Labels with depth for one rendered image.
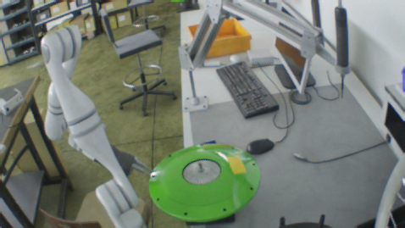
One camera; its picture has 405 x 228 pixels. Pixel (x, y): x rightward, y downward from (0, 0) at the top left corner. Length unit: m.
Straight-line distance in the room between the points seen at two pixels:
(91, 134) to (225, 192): 0.37
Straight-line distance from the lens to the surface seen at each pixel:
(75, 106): 0.79
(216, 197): 0.91
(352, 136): 1.36
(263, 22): 1.05
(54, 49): 0.79
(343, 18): 0.84
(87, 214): 1.65
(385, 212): 0.56
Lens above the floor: 1.74
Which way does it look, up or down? 34 degrees down
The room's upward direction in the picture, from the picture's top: 9 degrees counter-clockwise
